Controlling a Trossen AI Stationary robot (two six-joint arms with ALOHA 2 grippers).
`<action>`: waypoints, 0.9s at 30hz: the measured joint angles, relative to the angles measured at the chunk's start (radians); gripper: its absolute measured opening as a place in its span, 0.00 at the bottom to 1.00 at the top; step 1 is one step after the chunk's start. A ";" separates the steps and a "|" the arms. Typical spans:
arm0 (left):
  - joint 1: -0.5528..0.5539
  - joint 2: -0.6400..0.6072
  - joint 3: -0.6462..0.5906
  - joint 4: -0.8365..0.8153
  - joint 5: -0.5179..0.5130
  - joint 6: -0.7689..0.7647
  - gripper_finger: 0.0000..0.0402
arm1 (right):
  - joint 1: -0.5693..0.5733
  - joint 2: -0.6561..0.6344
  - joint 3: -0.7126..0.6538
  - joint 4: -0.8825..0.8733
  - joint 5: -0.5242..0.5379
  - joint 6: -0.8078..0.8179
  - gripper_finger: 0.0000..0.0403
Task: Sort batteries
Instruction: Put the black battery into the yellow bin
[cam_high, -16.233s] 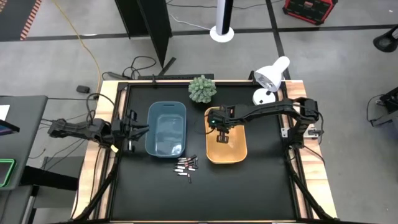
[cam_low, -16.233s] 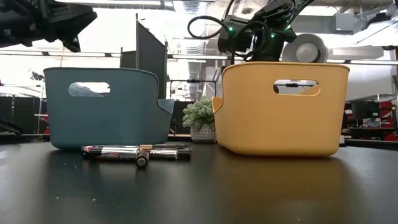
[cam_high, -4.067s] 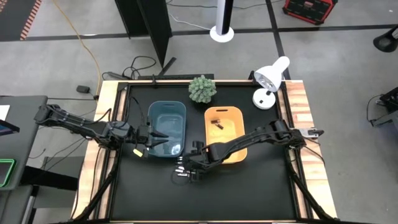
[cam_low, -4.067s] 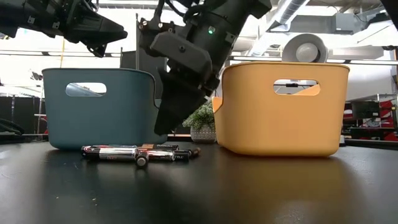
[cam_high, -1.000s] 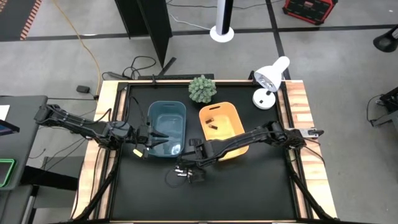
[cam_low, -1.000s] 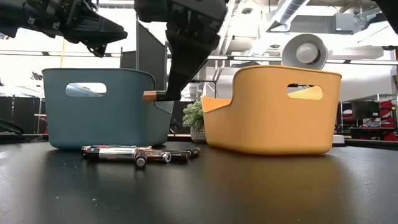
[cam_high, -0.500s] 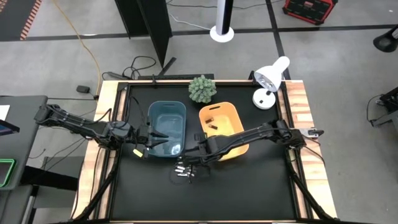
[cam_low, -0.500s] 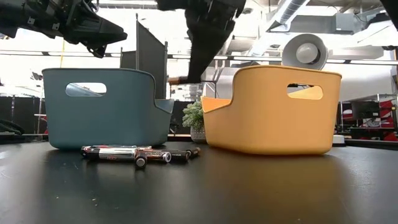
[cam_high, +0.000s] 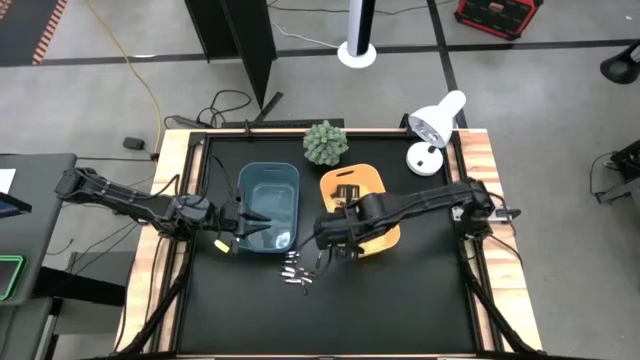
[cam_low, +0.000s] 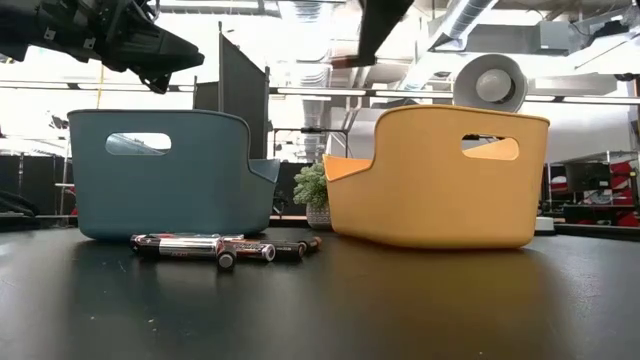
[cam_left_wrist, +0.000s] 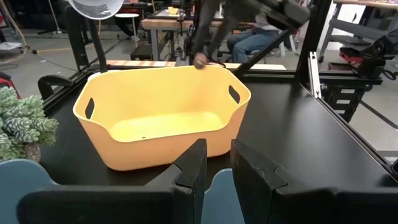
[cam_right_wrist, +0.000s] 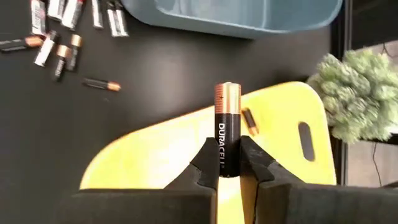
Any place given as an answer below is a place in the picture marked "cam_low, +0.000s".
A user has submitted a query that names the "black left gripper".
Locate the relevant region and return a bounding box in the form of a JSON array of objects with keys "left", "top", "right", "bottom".
[{"left": 0, "top": 0, "right": 206, "bottom": 96}]

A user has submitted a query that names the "blue plastic bin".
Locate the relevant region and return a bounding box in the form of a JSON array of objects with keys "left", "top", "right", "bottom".
[{"left": 67, "top": 108, "right": 282, "bottom": 242}]

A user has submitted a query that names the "white desk lamp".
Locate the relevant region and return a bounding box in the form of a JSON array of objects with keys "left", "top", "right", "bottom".
[{"left": 452, "top": 53, "right": 557, "bottom": 237}]

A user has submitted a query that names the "green succulent in pot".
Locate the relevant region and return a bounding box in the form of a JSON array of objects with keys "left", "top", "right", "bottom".
[{"left": 292, "top": 161, "right": 332, "bottom": 231}]

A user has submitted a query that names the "yellow plastic bin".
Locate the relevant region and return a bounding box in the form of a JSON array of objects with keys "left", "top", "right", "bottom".
[{"left": 322, "top": 103, "right": 552, "bottom": 251}]

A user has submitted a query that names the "black monitor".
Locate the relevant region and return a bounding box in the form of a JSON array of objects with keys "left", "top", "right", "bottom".
[{"left": 564, "top": 162, "right": 612, "bottom": 194}]

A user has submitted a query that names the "red black storage case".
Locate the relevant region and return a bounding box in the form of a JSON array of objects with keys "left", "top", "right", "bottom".
[{"left": 597, "top": 159, "right": 640, "bottom": 229}]

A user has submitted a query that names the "yellow cable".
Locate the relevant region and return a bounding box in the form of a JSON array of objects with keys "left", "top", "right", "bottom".
[{"left": 96, "top": 63, "right": 107, "bottom": 111}]

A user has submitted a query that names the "silver ventilation duct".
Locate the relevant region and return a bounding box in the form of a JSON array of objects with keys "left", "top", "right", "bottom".
[{"left": 399, "top": 0, "right": 501, "bottom": 92}]

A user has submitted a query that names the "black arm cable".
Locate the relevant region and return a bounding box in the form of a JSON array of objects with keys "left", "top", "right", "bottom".
[{"left": 0, "top": 189, "right": 40, "bottom": 219}]

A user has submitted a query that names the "black table frame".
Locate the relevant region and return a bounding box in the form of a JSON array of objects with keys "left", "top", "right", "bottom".
[{"left": 0, "top": 213, "right": 640, "bottom": 242}]

